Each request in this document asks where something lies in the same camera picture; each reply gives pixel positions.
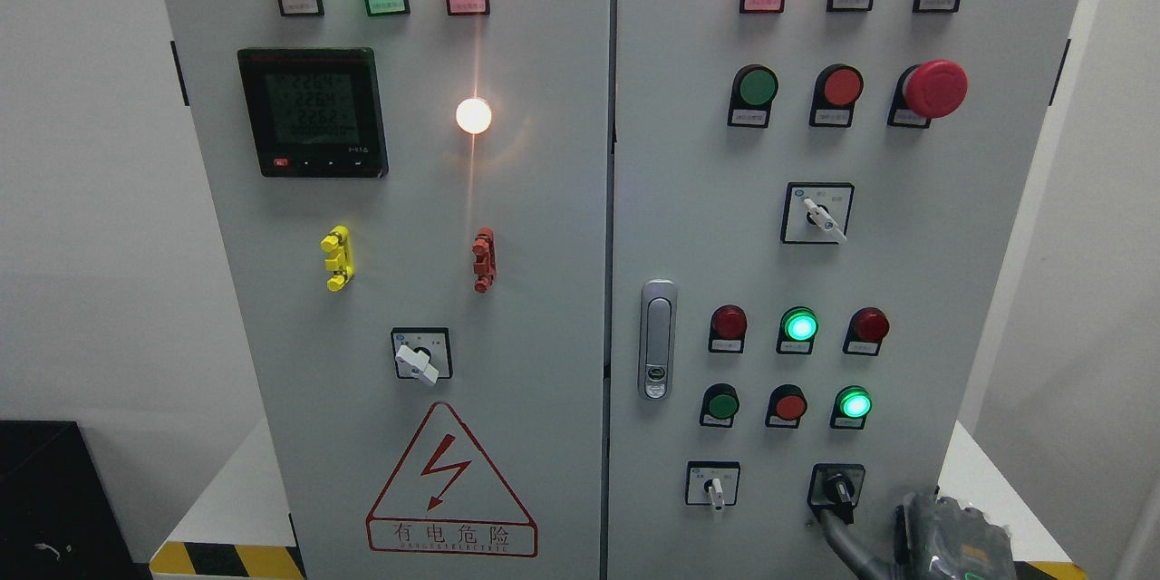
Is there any red terminal connector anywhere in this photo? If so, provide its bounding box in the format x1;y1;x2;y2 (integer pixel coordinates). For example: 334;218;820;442
471;227;496;295

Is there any grey left cabinet door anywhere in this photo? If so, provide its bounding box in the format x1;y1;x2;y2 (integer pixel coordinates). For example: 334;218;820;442
166;0;612;579

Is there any red emergency stop mushroom button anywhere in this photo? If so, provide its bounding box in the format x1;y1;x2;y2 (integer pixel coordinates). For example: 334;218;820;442
887;59;969;129

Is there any grey cabinet door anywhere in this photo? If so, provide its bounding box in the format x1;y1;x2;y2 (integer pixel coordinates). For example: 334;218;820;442
606;0;1076;579
166;0;612;579

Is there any white selector switch upper right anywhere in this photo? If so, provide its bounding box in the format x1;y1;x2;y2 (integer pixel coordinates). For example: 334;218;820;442
780;182;855;245

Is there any white selector switch lower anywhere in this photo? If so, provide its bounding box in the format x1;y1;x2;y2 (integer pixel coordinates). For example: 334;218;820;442
684;461;740;522

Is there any dark red indicator left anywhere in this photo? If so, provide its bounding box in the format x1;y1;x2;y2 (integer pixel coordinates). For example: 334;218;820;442
708;304;749;354

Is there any red push button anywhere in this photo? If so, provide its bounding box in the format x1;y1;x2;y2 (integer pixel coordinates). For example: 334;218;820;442
809;63;865;129
764;383;809;429

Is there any black box lower left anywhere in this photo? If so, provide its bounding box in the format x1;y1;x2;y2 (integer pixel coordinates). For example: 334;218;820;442
1;420;137;579

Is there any white selector switch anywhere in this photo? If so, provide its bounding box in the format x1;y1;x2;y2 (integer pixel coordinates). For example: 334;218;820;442
684;461;740;522
780;182;855;245

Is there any white lit indicator lamp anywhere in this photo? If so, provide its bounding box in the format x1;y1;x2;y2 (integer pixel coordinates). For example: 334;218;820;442
455;96;493;137

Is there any red high voltage warning sticker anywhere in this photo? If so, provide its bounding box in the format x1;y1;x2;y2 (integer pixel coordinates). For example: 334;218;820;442
365;401;538;558

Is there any white platform with hazard stripes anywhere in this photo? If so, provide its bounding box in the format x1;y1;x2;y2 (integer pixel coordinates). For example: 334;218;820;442
144;420;1087;579

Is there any green lit button lower right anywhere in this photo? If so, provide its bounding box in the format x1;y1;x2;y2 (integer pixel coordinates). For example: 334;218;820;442
829;385;873;430

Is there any silver cabinet door handle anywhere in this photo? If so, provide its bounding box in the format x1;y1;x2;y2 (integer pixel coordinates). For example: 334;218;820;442
638;280;677;400

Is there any dark red indicator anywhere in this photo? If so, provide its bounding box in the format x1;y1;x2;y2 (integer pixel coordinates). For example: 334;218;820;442
844;306;891;356
708;304;749;354

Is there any dark red indicator right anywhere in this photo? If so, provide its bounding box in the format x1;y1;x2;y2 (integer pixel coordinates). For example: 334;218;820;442
844;306;891;356

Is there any black digital power meter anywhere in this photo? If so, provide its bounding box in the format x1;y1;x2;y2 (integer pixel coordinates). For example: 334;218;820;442
237;48;389;179

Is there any red push button upper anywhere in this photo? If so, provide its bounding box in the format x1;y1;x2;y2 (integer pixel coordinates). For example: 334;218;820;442
809;63;865;129

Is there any white selector switch left door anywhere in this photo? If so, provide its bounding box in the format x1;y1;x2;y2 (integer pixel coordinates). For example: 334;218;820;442
391;327;454;387

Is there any red push button lower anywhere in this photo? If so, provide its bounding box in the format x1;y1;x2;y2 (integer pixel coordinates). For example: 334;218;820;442
764;383;809;429

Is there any green push button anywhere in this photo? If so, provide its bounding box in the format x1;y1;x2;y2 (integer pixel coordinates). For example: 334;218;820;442
699;383;740;428
728;63;780;129

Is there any green lit indicator middle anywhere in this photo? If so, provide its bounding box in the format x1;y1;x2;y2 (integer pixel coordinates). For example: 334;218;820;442
776;306;817;354

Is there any grey right cabinet door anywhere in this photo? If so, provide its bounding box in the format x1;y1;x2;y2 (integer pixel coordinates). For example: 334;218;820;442
606;0;1076;579

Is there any green push button upper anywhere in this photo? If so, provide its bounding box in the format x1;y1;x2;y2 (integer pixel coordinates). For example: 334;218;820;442
728;63;780;129

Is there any green push button lower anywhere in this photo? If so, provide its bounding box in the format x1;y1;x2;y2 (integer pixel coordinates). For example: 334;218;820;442
699;383;740;428

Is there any yellow terminal connector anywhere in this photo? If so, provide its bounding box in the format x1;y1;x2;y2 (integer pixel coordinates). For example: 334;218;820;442
320;225;355;293

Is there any black rotary knob switch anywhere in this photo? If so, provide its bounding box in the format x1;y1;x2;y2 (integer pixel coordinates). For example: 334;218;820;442
807;463;865;525

